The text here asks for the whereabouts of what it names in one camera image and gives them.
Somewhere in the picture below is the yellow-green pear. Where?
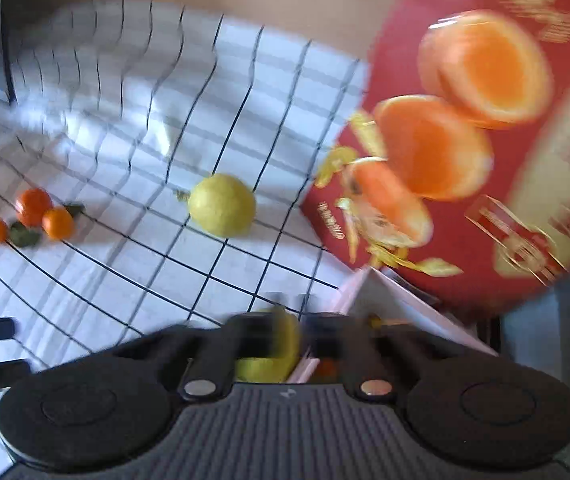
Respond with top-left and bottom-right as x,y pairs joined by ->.
174,174 -> 256,238

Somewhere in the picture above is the pink open gift box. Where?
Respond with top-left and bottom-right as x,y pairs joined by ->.
287,269 -> 510,384

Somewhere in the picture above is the small kumquat orange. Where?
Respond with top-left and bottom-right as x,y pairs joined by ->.
42,207 -> 76,240

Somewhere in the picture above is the white grid tablecloth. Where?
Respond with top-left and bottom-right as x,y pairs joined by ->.
0,0 -> 372,480

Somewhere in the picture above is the red printed gift bag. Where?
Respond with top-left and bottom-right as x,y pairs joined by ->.
301,0 -> 570,316

